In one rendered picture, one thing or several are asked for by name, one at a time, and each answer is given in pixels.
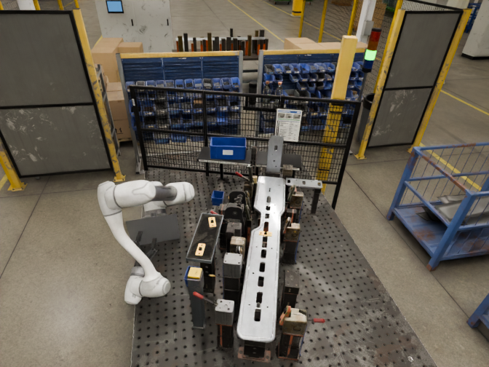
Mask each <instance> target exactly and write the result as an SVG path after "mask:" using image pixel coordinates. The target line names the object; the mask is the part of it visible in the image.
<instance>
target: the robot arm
mask: <svg viewBox="0 0 489 367"><path fill-rule="evenodd" d="M193 198H194V188H193V186H192V185H191V184H190V183H186V182H178V183H169V184H167V185H166V186H163V185H162V184H161V183H160V182H158V181H152V182H150V181H145V180H138V181H129V182H126V183H122V184H119V185H115V184H114V183H113V182H111V181H106V182H105V183H101V184H99V186H98V202H99V205H100V209H101V211H102V213H103V216H104V218H105V220H106V221H107V223H108V225H109V227H110V229H111V231H112V233H113V235H114V237H115V238H116V240H117V241H118V242H119V244H120V245H121V246H122V247H123V248H124V249H125V250H126V251H127V252H128V253H129V254H130V255H131V256H132V257H133V258H134V259H135V260H136V261H135V264H134V267H133V268H132V271H131V274H130V278H129V280H128V281H127V285H126V289H125V294H124V300H125V301H126V302H127V303H128V304H138V303H139V302H140V300H141V299H142V297H144V296H145V297H150V298H155V297H160V296H164V295H165V294H167V293H168V292H169V291H170V281H169V280H168V279H166V278H164V277H162V276H161V274H160V273H159V272H157V271H156V270H155V268H154V266H153V264H152V263H151V260H152V258H153V257H154V255H155V254H156V252H157V250H155V247H156V239H157V238H153V239H152V243H151V250H150V251H149V252H147V253H143V252H142V250H141V248H140V243H139V242H140V240H141V237H142V233H143V231H138V235H137V237H136V240H135V241H131V239H130V238H129V237H128V236H127V234H126V232H125V230H124V226H123V220H122V208H128V207H136V206H140V205H143V207H144V211H145V217H142V218H151V217H156V216H165V215H167V213H166V209H165V207H167V206H169V205H179V204H183V203H187V202H189V201H191V200H192V199H193Z"/></svg>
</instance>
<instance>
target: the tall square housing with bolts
mask: <svg viewBox="0 0 489 367"><path fill-rule="evenodd" d="M241 273H242V254H237V253H225V256H224V260H223V299H224V300H230V301H234V310H236V309H237V310H239V308H240V302H241V296H240V285H241V282H240V276H241ZM225 276H226V277H225ZM228 277H230V278H228Z"/></svg>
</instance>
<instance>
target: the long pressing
mask: <svg viewBox="0 0 489 367"><path fill-rule="evenodd" d="M285 184H286V180H285V179H283V178H277V177H268V176H259V177H258V182H257V187H256V192H255V201H254V209H255V210H257V211H258V212H259V213H260V214H261V222H260V226H259V227H258V228H256V229H254V230H252V231H251V235H250V245H249V250H248V255H247V264H246V270H245V275H244V284H243V289H242V298H241V304H240V308H239V318H238V323H237V328H236V334H237V336H238V337H239V338H240V339H243V340H249V341H254V342H265V343H270V342H272V341H273V340H274V339H275V334H276V318H277V287H278V271H279V239H280V224H281V215H282V214H283V213H284V211H285ZM279 185H280V186H279ZM269 188H271V189H270V191H269ZM267 196H271V202H267V201H266V200H267ZM266 206H270V210H266ZM266 214H269V219H267V218H265V215H266ZM264 222H268V223H269V230H268V232H272V236H271V237H270V236H267V237H268V239H267V247H266V248H262V242H263V235H259V231H263V229H264ZM256 246H257V247H256ZM262 250H266V258H265V259H262V258H261V251H262ZM261 262H263V263H265V272H260V271H259V269H260V263H261ZM253 273H254V274H253ZM259 277H264V280H263V287H258V278H259ZM257 292H262V293H263V295H262V303H261V308H257V307H256V305H257V303H256V297H257ZM249 304H250V305H249ZM267 307H268V308H267ZM255 309H260V310H261V320H260V321H259V322H256V321H254V317H255Z"/></svg>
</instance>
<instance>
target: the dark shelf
mask: <svg viewBox="0 0 489 367"><path fill-rule="evenodd" d="M267 155H268V152H264V151H257V152H256V165H255V166H256V167H266V165H267ZM250 160H251V151H248V150H246V157H245V159H210V147H205V146H203V147H202V149H201V151H200V153H199V156H198V157H197V162H213V163H222V164H229V165H244V166H248V165H251V163H250ZM283 165H292V166H293V170H302V159H301V155H298V154H282V161H281V168H280V169H283Z"/></svg>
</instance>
